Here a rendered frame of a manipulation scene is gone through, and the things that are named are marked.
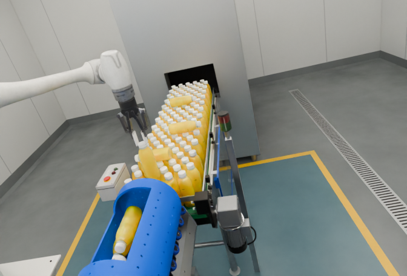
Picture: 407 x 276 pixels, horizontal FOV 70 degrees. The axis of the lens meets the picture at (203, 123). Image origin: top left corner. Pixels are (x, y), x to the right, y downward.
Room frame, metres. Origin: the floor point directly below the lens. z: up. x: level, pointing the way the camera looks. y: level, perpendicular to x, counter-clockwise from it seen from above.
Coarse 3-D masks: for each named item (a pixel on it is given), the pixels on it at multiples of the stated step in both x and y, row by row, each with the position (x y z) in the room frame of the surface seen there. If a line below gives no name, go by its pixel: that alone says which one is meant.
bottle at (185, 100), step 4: (184, 96) 2.14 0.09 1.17; (188, 96) 2.13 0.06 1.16; (192, 96) 2.14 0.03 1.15; (172, 100) 2.14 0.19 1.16; (176, 100) 2.13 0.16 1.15; (180, 100) 2.12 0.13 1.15; (184, 100) 2.12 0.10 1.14; (188, 100) 2.11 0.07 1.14; (192, 100) 2.13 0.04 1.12; (172, 104) 2.13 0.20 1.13; (176, 104) 2.13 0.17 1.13; (180, 104) 2.12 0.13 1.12; (184, 104) 2.12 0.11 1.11
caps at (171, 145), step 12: (180, 84) 2.73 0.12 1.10; (192, 84) 2.64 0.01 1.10; (168, 96) 2.47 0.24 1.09; (180, 96) 2.40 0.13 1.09; (204, 96) 2.24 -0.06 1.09; (168, 108) 2.17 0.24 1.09; (180, 108) 2.09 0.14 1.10; (192, 108) 2.03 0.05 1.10; (156, 120) 1.99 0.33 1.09; (168, 120) 1.91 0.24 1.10; (180, 120) 1.90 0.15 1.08; (156, 132) 1.80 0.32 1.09; (168, 132) 1.72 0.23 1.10; (156, 144) 1.61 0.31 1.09; (168, 144) 1.56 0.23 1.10; (180, 144) 1.52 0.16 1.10
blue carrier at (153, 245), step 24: (120, 192) 1.02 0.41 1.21; (144, 192) 1.04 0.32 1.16; (168, 192) 0.99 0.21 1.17; (120, 216) 1.04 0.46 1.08; (144, 216) 0.83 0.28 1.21; (168, 216) 0.88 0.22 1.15; (144, 240) 0.73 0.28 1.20; (168, 240) 0.78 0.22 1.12; (96, 264) 0.65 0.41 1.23; (120, 264) 0.63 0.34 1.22; (144, 264) 0.65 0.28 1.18; (168, 264) 0.71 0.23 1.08
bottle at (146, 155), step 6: (144, 150) 1.22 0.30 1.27; (150, 150) 1.24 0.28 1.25; (144, 156) 1.21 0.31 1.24; (150, 156) 1.22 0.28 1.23; (144, 162) 1.21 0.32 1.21; (150, 162) 1.21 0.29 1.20; (144, 168) 1.22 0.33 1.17; (150, 168) 1.21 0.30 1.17; (156, 168) 1.23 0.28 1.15; (150, 174) 1.21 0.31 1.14; (156, 174) 1.22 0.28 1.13
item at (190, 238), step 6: (186, 210) 1.13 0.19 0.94; (192, 222) 1.12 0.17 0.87; (192, 228) 1.08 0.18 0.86; (186, 234) 1.02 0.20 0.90; (192, 234) 1.05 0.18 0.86; (186, 240) 0.99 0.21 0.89; (192, 240) 1.02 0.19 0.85; (186, 246) 0.96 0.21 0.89; (192, 246) 0.99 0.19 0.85; (186, 252) 0.93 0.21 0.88; (192, 252) 0.96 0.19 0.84; (174, 258) 0.87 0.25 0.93; (186, 258) 0.90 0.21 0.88; (192, 258) 0.94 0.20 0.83; (186, 264) 0.88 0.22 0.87; (180, 270) 0.83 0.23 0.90; (186, 270) 0.86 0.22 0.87
